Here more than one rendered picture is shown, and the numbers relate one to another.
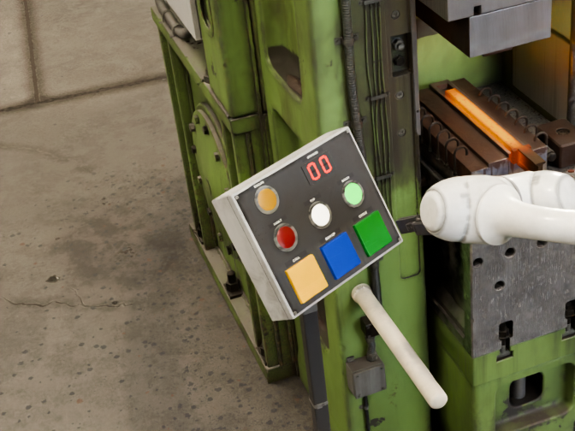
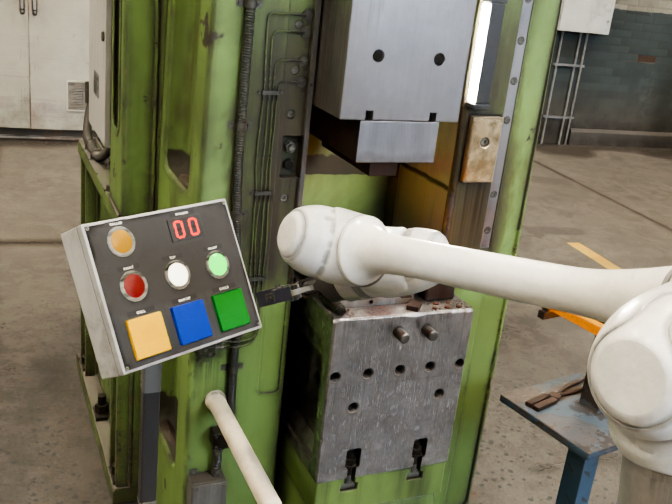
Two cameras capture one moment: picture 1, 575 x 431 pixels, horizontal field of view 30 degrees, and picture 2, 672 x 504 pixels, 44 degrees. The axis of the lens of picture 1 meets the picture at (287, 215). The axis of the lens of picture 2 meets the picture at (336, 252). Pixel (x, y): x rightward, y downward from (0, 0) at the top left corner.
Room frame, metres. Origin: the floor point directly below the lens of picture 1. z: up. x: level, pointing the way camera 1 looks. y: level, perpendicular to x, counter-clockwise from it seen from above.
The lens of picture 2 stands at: (0.34, -0.12, 1.70)
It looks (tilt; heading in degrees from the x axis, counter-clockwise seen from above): 20 degrees down; 350
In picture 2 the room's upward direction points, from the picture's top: 6 degrees clockwise
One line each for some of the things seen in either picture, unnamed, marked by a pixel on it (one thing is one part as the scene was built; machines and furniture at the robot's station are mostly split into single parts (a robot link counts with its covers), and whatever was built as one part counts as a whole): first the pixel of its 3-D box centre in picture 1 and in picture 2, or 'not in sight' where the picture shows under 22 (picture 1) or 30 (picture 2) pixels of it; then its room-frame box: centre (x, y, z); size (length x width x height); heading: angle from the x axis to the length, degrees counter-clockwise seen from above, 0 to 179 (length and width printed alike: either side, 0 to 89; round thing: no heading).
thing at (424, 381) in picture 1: (398, 345); (241, 450); (1.96, -0.22, 0.62); 0.44 x 0.05 x 0.05; 16
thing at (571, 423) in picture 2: not in sight; (594, 408); (2.12, -1.14, 0.66); 0.40 x 0.30 x 0.02; 116
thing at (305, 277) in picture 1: (305, 279); (147, 335); (1.74, -0.02, 1.01); 0.07 x 0.05 x 0.07; 131
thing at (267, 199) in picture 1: (266, 199); (121, 241); (1.81, 0.04, 1.16); 0.05 x 0.03 x 0.04; 106
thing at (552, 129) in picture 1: (562, 143); (430, 279); (2.24, -0.69, 0.95); 0.12 x 0.08 x 0.06; 16
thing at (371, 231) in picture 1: (371, 233); (229, 309); (1.87, -0.17, 1.01); 0.07 x 0.05 x 0.07; 131
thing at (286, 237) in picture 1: (285, 237); (134, 285); (1.78, 0.01, 1.09); 0.05 x 0.03 x 0.04; 106
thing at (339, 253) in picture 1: (339, 256); (190, 322); (1.81, -0.10, 1.01); 0.07 x 0.05 x 0.07; 131
